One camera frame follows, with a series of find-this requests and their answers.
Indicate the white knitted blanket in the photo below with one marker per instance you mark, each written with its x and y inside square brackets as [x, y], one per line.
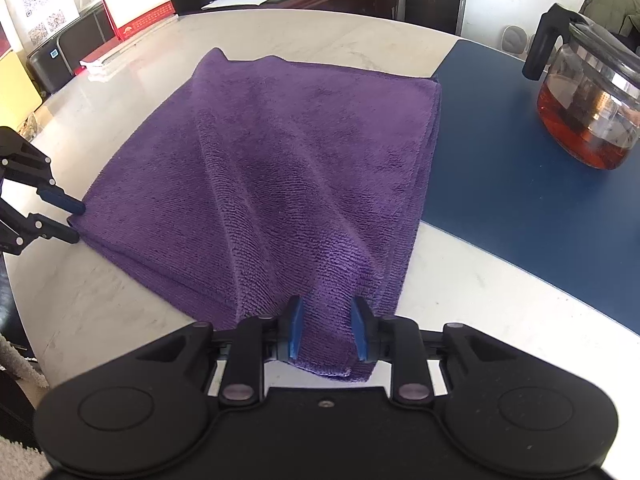
[17, 365]

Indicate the black box device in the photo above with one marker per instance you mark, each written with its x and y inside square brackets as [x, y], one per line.
[55, 60]

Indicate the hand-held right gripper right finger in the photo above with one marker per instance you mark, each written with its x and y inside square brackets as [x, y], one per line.
[359, 330]

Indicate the green coat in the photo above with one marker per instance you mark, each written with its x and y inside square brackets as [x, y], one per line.
[615, 5]

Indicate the yellow box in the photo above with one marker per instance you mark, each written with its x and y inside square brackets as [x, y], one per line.
[15, 90]

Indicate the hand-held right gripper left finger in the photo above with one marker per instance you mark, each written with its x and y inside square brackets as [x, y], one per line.
[295, 327]

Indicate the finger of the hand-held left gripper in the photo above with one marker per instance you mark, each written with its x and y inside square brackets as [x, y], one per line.
[55, 232]
[62, 201]

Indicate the code print sign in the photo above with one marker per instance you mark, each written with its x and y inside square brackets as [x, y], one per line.
[40, 5]

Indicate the red book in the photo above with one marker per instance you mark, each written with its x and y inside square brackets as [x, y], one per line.
[107, 50]

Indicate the blue table mat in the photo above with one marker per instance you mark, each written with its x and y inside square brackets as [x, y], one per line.
[500, 185]

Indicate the black leather sofa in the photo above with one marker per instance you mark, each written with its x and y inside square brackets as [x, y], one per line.
[10, 305]

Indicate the purple towel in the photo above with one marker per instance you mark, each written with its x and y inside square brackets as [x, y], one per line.
[300, 160]

